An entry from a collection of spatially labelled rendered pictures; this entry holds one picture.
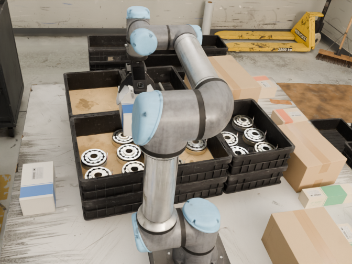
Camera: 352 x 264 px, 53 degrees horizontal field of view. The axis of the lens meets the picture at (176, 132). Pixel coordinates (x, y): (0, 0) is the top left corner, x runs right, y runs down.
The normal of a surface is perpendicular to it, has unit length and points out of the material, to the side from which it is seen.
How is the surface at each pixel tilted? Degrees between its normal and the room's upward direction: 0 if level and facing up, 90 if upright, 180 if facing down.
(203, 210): 7
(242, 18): 90
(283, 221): 0
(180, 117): 55
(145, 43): 89
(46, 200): 90
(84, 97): 0
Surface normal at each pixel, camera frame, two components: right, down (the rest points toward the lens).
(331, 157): 0.09, -0.79
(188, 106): 0.18, -0.27
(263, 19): 0.22, 0.62
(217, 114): 0.47, 0.02
